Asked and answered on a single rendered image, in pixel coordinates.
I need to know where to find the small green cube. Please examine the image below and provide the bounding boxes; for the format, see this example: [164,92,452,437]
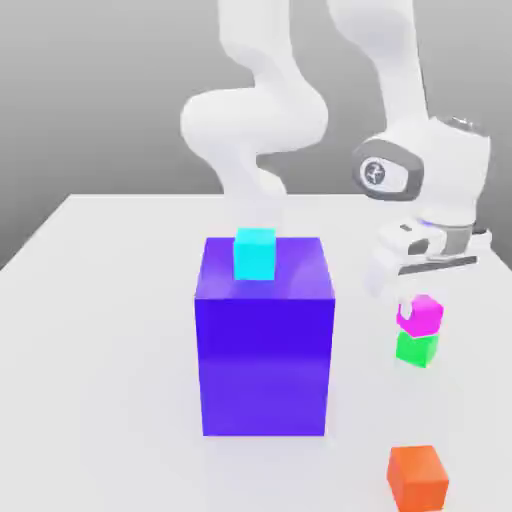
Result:
[395,330,440,369]

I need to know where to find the large purple box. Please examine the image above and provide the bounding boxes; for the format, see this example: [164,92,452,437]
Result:
[193,236,337,438]

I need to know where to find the small orange cube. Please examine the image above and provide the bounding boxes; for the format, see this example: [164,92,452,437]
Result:
[385,444,450,512]

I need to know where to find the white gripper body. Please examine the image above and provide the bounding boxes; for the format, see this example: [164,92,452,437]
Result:
[364,250,479,300]

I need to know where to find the small magenta cube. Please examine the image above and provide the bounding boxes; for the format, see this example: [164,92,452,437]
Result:
[395,293,445,338]

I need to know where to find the small cyan cube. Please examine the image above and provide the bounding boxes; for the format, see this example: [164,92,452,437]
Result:
[233,227,278,282]

